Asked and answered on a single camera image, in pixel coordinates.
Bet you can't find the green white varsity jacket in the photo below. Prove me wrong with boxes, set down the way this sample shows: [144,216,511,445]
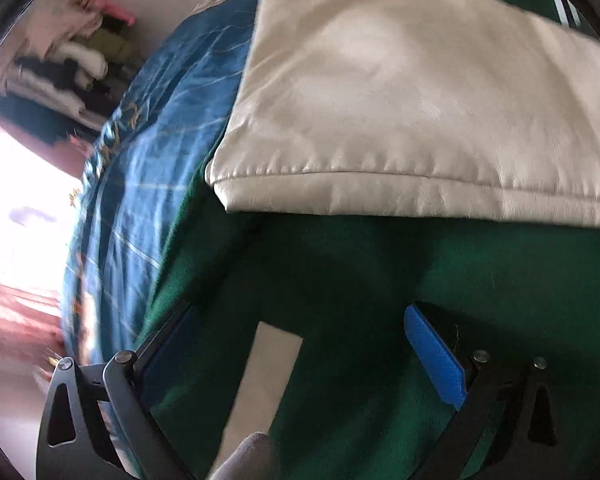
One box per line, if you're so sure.
[160,0,600,479]

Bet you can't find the clothes pile on shelf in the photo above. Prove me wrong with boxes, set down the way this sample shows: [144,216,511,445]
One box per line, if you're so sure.
[0,0,143,145]

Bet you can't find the pink curtain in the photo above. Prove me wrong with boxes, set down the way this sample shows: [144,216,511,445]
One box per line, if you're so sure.
[0,284,65,363]

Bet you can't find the white gloved finger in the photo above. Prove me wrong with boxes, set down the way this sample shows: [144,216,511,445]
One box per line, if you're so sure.
[210,432,280,480]

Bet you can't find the blue striped bed quilt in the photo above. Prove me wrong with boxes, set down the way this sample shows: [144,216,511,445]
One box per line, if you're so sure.
[61,0,261,426]

